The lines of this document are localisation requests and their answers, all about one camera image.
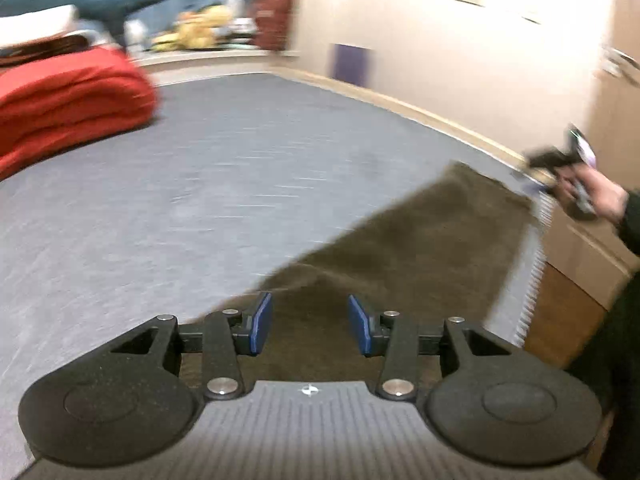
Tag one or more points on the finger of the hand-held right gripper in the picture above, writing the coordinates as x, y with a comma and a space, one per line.
537, 185

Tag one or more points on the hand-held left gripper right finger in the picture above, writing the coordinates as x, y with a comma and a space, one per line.
357, 322

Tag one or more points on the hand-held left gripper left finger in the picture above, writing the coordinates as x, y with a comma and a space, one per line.
262, 320

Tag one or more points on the brown towel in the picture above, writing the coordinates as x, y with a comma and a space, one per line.
425, 250

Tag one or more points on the person's right forearm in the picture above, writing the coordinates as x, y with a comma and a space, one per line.
631, 225

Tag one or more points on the person's right hand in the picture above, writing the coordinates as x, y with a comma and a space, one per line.
605, 197

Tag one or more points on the wooden wardrobe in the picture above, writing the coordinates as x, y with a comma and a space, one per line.
620, 85

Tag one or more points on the grey mattress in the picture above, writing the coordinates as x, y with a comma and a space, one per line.
200, 160

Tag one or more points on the person's dark clothing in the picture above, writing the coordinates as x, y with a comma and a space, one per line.
615, 360

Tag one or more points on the purple board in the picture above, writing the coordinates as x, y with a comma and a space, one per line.
350, 62

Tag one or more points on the white window sill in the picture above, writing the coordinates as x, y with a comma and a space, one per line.
200, 58

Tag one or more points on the orange yellow plush toy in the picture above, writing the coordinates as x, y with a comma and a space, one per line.
192, 35

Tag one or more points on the red folded quilt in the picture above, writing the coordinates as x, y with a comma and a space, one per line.
65, 95

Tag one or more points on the red cushion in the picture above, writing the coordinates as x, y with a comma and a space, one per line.
272, 20

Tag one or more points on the dark patterned folded blanket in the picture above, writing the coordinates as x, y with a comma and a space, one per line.
45, 46

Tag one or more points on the blue shark plush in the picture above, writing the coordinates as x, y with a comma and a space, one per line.
100, 7

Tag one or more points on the white folded pillow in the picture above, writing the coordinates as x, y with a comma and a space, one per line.
35, 22

